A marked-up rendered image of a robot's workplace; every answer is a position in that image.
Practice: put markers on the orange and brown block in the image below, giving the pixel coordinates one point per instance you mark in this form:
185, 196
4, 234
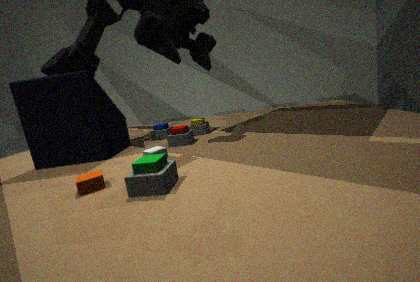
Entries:
90, 182

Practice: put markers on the yellow button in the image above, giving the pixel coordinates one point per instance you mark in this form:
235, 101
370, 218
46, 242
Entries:
199, 126

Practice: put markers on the red button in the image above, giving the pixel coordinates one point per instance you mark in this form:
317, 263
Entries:
180, 136

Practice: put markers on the blue button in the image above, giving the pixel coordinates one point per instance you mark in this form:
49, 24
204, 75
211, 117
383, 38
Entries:
161, 131

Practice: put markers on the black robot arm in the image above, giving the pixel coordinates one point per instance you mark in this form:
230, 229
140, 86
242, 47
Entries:
81, 56

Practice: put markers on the green button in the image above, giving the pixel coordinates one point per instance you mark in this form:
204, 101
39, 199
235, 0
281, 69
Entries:
151, 175

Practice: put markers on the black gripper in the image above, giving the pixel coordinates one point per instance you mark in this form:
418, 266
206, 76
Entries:
155, 31

